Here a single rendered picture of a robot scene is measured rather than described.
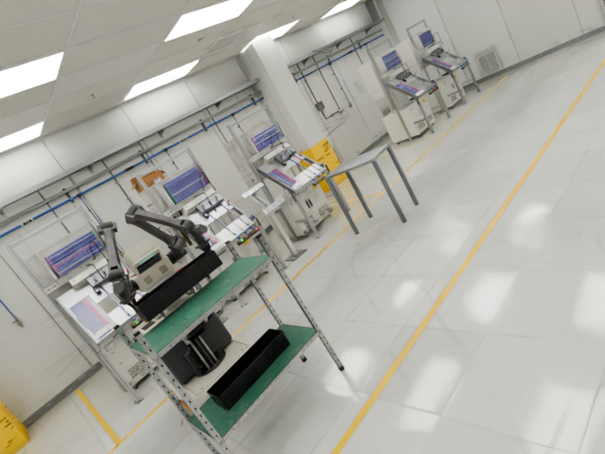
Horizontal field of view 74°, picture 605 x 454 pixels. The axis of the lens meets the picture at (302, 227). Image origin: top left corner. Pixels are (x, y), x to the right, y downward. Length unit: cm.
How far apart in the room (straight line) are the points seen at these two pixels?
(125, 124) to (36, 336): 316
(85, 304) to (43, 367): 186
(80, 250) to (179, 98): 343
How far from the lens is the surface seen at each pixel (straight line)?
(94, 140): 665
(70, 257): 477
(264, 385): 259
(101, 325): 446
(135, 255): 292
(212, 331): 344
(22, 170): 642
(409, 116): 829
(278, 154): 595
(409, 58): 963
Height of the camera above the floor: 162
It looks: 14 degrees down
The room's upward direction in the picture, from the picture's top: 31 degrees counter-clockwise
